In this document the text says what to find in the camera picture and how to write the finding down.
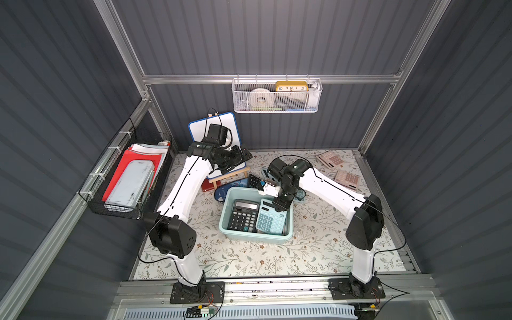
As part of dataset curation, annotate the pink calculator far right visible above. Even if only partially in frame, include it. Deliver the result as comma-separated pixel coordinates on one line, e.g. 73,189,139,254
334,170,361,191

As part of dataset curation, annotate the white tape roll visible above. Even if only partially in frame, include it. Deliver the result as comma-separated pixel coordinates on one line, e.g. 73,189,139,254
247,88,275,109

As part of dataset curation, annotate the white mesh wall basket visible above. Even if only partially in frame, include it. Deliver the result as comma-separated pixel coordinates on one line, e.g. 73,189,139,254
231,77,323,113

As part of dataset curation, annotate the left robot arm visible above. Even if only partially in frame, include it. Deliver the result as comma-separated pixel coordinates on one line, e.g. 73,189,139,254
147,142,252,302

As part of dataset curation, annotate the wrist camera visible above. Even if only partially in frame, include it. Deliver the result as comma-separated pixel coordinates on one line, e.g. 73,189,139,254
204,123,233,149
258,181,281,197

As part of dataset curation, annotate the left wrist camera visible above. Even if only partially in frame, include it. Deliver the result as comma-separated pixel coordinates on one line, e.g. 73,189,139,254
204,123,233,149

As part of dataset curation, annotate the black wire wall basket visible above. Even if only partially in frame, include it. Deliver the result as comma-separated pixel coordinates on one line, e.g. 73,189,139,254
78,120,173,220

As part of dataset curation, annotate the mint green storage box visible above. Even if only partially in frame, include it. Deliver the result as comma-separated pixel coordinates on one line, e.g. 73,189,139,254
219,187,293,245

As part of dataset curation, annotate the grey document case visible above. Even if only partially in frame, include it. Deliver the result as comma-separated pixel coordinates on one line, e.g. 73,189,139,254
104,160,154,212

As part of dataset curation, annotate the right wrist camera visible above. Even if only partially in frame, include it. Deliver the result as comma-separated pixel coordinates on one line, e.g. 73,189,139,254
258,181,281,197

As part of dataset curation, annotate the pink calculator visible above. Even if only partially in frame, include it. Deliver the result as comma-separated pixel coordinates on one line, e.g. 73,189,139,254
334,170,361,191
316,151,343,170

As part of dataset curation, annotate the pink calculator back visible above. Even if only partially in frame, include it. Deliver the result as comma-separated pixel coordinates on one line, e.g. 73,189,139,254
316,151,343,170

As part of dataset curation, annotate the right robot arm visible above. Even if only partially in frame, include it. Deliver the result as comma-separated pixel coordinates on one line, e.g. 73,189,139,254
263,157,385,300

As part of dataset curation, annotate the blue framed whiteboard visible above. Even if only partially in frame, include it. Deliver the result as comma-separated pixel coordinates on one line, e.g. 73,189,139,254
183,118,233,182

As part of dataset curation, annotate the black calculator left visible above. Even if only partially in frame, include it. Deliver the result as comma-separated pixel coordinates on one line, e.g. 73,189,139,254
248,174,266,191

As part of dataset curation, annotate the teal calculator back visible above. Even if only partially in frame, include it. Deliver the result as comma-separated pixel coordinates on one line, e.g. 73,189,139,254
255,199,288,235

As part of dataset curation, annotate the red folder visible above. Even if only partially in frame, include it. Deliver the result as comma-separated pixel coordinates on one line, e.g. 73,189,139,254
102,143,167,207

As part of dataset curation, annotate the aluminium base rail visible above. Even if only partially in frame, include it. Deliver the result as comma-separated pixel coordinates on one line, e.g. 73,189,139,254
112,274,441,308

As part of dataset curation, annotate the blue dinosaur pencil case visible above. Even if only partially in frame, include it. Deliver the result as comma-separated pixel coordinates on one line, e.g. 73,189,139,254
214,183,236,202

